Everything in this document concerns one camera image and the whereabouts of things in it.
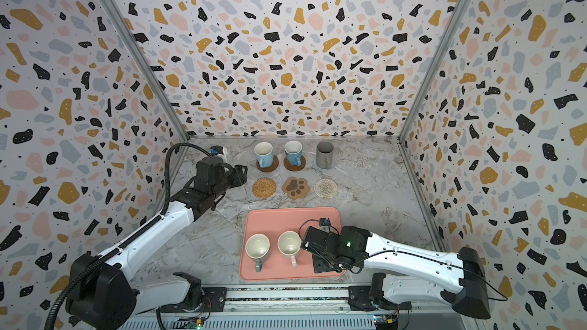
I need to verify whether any woven rattan coaster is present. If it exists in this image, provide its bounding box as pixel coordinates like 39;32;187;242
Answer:
252;178;277;199

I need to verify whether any brown wooden coaster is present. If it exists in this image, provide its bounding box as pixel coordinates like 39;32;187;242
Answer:
284;155;307;172
256;156;279;173

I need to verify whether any pink handled cream mug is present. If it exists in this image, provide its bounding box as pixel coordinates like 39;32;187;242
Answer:
278;231;302;268

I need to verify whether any cork paw coaster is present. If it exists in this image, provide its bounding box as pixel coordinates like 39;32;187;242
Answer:
281;177;311;200

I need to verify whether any light blue patterned mug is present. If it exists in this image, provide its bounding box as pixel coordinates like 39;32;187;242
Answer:
284;141;303;167

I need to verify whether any multicolour woven coaster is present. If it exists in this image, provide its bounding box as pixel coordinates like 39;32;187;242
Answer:
313;179;338;200

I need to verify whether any teal handled cream mug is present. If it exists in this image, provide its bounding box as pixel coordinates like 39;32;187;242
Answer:
245;234;271;273

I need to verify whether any grey mug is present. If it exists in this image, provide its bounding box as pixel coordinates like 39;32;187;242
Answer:
315;141;334;170

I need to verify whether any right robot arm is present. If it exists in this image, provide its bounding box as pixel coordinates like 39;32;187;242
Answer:
301;226;491;319

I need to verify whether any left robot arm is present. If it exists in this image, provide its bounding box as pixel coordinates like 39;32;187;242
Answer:
60;157;248;329

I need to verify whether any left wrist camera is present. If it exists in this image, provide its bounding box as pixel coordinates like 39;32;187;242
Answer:
209;145;228;163

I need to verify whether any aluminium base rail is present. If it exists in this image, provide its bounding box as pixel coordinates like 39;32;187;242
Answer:
120;284;482;329

